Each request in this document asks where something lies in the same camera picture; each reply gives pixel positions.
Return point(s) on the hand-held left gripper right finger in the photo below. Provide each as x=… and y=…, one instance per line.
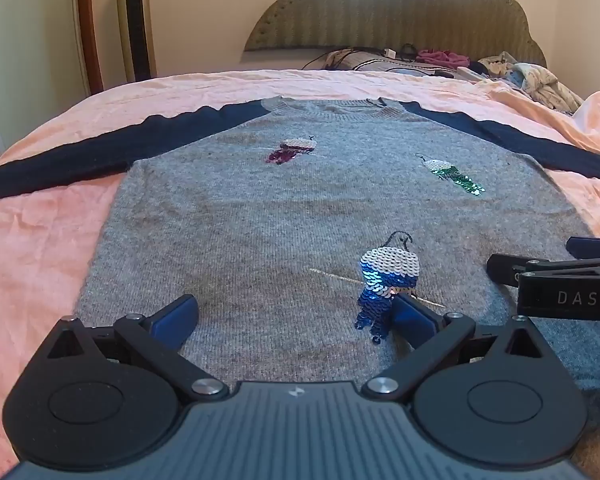
x=412, y=320

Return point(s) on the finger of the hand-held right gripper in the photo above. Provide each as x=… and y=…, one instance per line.
x=505, y=266
x=592, y=246

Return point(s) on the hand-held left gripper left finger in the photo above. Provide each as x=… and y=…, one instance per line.
x=175, y=321

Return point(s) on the grey sweater with navy sleeves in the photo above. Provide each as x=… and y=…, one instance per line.
x=260, y=220

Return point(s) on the pile of light clothes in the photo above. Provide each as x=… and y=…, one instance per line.
x=535, y=82

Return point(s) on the pink bed blanket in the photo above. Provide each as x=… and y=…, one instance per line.
x=40, y=240

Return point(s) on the white power strip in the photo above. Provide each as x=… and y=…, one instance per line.
x=469, y=73

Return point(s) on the black charger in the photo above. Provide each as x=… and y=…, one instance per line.
x=442, y=74

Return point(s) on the magenta cloth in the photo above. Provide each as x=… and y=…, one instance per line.
x=440, y=56

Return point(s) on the striped pillow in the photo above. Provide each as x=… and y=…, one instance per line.
x=375, y=64

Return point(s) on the olive striped headboard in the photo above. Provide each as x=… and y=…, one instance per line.
x=390, y=5

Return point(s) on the gold standing air conditioner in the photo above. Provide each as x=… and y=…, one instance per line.
x=136, y=25

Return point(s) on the wooden door frame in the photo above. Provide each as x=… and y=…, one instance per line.
x=90, y=25

